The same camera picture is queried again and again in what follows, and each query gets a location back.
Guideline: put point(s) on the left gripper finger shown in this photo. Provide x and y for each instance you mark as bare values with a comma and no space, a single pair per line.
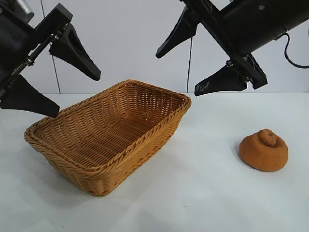
26,101
72,55

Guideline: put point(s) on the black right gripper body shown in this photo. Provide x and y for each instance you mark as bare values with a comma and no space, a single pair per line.
241,26

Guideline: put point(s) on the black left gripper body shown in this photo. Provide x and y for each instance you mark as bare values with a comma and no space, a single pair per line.
14,48

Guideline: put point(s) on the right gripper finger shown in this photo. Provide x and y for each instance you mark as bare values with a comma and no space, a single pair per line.
224,82
181,33

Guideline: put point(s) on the brown bread bun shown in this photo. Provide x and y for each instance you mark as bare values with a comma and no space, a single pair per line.
260,157

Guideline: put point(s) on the woven tan wicker basket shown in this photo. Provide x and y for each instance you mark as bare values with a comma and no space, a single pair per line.
108,135

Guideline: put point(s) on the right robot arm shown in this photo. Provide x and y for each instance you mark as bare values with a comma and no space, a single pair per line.
294,12

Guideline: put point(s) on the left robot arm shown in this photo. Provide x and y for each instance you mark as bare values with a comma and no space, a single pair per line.
24,6

